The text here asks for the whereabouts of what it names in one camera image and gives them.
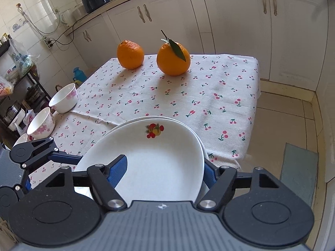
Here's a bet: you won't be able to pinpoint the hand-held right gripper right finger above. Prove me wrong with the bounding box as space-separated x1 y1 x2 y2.
197 161 280 211

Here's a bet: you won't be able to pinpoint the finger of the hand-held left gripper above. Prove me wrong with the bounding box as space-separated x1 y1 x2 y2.
22 137 84 168
14 171 33 192

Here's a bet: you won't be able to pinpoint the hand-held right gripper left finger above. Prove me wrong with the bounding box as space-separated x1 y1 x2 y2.
43 155 128 211

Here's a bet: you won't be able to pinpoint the white bowl with pink flowers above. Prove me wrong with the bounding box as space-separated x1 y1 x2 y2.
27 107 56 140
12 133 33 149
49 83 79 113

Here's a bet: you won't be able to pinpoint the black storage rack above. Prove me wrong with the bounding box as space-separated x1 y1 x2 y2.
0 40 53 136

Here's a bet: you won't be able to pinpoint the blue thermos jug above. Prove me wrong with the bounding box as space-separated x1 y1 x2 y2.
73 67 88 85

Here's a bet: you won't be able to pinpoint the cherry print tablecloth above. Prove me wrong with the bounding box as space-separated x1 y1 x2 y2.
27 54 261 189

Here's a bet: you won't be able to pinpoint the grey floor mat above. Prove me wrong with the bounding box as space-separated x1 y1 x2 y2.
280 142 320 207

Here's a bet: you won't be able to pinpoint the clear plastic bag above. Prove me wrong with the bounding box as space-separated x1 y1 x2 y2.
6 39 34 75

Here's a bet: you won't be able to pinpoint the orange without leaf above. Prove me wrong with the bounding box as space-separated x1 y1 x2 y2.
117 40 145 70

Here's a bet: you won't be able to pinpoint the orange with green leaf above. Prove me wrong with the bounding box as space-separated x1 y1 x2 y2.
156 29 191 77

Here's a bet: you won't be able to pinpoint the white electric kettle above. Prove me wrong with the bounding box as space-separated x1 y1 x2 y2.
61 9 74 28

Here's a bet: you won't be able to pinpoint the white kitchen cabinets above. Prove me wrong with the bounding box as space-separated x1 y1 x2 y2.
71 0 335 183

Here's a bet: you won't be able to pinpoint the black power cable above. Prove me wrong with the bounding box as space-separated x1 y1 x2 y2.
50 18 79 45

